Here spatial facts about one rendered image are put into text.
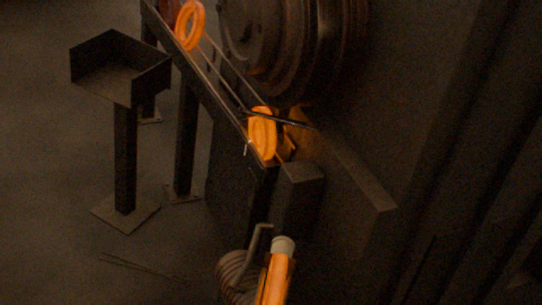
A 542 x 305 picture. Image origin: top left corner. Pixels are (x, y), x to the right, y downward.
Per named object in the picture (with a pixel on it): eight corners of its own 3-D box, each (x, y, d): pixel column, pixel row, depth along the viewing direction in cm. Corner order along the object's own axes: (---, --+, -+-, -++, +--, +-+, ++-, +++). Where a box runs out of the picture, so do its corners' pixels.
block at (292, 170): (298, 219, 173) (315, 156, 158) (311, 239, 168) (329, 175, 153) (265, 226, 169) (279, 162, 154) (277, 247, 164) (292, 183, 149)
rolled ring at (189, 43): (181, -2, 229) (189, 0, 231) (169, 45, 232) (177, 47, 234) (202, 1, 214) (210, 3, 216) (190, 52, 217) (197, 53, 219)
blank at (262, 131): (257, 101, 178) (247, 102, 177) (278, 111, 164) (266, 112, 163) (257, 152, 182) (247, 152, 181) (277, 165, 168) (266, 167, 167)
